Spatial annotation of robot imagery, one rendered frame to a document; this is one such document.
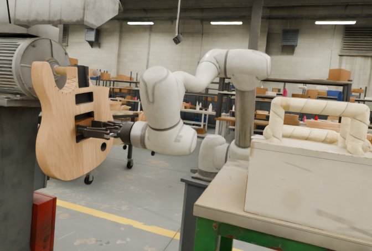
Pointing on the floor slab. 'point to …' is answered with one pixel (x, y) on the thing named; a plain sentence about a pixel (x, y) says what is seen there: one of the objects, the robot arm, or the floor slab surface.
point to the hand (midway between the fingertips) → (86, 126)
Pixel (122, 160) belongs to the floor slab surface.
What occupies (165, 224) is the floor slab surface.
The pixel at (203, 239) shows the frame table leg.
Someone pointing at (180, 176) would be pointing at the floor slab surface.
